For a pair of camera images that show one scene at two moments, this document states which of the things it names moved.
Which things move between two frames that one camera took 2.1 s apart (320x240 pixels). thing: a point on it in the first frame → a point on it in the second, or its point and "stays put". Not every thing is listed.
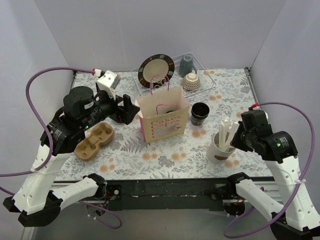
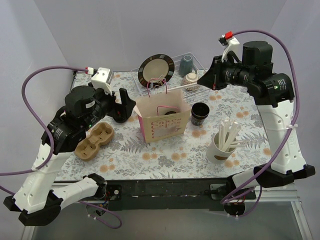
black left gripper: x=121 y=110 stays put
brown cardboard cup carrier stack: x=100 y=134 stays put
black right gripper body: x=243 y=137 → x=217 y=74
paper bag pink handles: x=163 y=114 stays put
